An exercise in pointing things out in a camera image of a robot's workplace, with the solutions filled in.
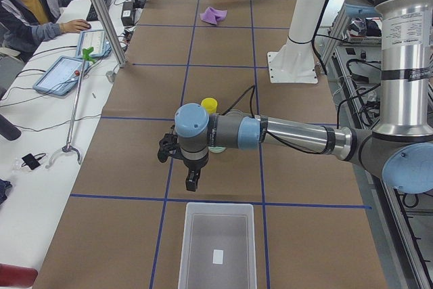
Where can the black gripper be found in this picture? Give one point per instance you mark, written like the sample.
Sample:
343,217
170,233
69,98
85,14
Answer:
194,165

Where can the green ceramic bowl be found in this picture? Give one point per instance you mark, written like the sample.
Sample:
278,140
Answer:
216,149

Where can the purple cloth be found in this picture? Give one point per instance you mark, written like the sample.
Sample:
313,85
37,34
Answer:
213,16

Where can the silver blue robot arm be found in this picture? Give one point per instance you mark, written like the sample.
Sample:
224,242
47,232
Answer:
398,149

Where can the translucent white plastic box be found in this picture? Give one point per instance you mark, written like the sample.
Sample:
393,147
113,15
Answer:
218,249

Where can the yellow plastic cup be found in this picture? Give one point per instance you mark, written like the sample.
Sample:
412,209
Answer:
210,104

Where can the small black device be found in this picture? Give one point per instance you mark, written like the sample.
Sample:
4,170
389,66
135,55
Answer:
32,161

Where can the near blue teach pendant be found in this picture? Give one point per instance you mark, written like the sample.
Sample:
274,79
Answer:
61,77

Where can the blue teach pendant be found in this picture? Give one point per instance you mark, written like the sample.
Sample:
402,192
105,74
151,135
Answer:
95,39
61,77

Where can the reacher grabber tool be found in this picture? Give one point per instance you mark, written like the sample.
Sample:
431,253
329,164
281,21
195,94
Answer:
68,148

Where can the far blue teach pendant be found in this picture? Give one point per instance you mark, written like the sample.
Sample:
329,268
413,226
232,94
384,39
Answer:
95,39

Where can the black power adapter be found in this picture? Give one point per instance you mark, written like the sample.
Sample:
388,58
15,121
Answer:
128,13

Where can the seated person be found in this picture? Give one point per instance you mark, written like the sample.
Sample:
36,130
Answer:
28,23

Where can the white pedestal column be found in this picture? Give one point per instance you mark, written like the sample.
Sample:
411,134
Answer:
294,62

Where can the aluminium frame post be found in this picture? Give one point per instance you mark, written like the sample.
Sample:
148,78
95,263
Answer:
106,21

